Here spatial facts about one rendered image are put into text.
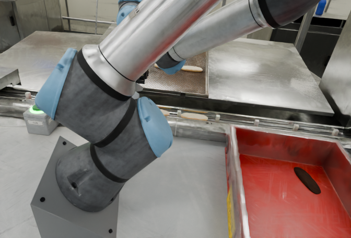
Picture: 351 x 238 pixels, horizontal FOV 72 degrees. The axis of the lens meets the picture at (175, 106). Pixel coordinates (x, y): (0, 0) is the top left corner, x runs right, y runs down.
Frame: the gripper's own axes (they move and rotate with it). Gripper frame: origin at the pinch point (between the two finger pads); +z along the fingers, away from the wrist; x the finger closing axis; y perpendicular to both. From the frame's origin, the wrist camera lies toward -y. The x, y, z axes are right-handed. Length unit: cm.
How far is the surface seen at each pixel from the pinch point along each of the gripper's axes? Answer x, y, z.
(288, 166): -17, 54, 7
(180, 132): -9.0, 20.7, 4.8
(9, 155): -26.6, -26.4, 7.2
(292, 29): 168, 114, 0
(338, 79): 19, 80, -10
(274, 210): -34, 46, 7
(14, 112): -9.0, -36.1, 5.2
